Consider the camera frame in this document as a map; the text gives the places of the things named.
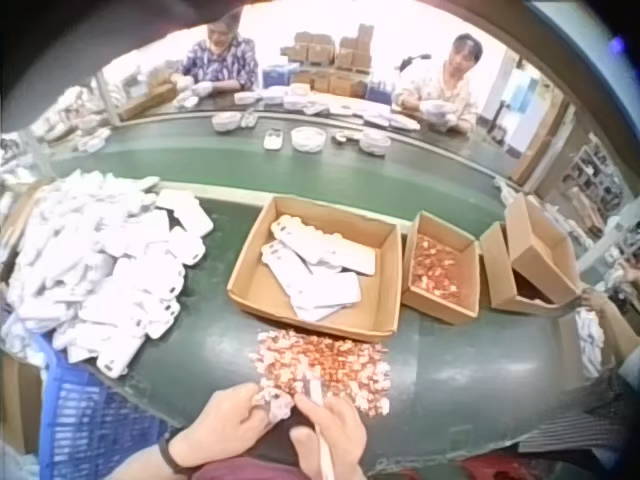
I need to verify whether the person's right hand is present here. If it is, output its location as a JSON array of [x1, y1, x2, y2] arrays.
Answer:
[[288, 392, 369, 480]]

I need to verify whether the person's left hand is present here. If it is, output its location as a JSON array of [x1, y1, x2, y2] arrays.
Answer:
[[168, 382, 282, 470]]

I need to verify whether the small white plastic part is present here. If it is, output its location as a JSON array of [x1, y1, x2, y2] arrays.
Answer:
[[252, 385, 297, 422]]

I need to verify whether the thin pale hand tool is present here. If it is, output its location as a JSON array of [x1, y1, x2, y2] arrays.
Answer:
[[305, 367, 338, 480]]

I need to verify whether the heap of copper parts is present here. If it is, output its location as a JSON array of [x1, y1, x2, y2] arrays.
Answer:
[[248, 328, 392, 419]]

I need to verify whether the black wrist band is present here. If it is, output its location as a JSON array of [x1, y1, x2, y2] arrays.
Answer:
[[156, 433, 190, 476]]

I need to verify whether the large shallow cardboard box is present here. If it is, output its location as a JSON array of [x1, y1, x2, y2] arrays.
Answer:
[[226, 194, 404, 344]]

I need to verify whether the blue plastic crate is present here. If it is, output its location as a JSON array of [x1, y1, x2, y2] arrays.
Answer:
[[36, 333, 174, 480]]

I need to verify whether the long white plastic tray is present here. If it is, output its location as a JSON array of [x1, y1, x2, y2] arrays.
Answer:
[[269, 214, 377, 277]]

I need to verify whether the pile of white plastic cases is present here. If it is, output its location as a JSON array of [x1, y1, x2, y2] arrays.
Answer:
[[0, 168, 216, 380]]

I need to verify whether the small cardboard box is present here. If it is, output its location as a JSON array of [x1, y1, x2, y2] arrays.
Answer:
[[401, 209, 482, 326]]

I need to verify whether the red plastic stool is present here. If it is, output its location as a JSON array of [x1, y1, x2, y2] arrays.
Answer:
[[387, 448, 524, 480]]

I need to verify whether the copper parts filling box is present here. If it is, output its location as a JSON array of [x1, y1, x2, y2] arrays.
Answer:
[[410, 233, 465, 305]]

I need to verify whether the green conveyor belt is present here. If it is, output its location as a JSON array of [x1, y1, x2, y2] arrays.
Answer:
[[49, 107, 511, 221]]

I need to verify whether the white round plastic part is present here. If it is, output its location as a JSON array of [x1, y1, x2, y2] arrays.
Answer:
[[290, 125, 328, 153], [211, 110, 245, 133], [358, 130, 393, 157]]

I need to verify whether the open cardboard box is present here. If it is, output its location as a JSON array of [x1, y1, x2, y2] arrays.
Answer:
[[478, 220, 556, 316]]

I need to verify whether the row of white plastic parts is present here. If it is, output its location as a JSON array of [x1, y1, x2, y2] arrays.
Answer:
[[232, 82, 421, 132]]

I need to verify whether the long cardboard box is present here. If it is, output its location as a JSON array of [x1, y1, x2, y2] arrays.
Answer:
[[116, 81, 177, 122]]

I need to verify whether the blue storage crate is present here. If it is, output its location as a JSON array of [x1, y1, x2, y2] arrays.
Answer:
[[261, 61, 302, 92]]

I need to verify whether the tilted cardboard box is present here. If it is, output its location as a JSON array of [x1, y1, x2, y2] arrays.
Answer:
[[503, 192, 584, 306]]

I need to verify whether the striped cloth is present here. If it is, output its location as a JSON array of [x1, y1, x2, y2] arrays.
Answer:
[[518, 394, 640, 454]]

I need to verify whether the heap of white parts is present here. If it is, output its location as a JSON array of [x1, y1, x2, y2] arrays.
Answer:
[[28, 85, 113, 153]]

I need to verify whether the stack of white pieces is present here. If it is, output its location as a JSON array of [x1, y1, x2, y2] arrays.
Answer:
[[573, 305, 607, 379]]

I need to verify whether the stack of cardboard cartons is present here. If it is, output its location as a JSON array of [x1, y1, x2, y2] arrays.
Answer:
[[278, 22, 376, 99]]

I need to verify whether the cluttered storage shelf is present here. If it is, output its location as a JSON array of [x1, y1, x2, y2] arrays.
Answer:
[[558, 133, 629, 244]]

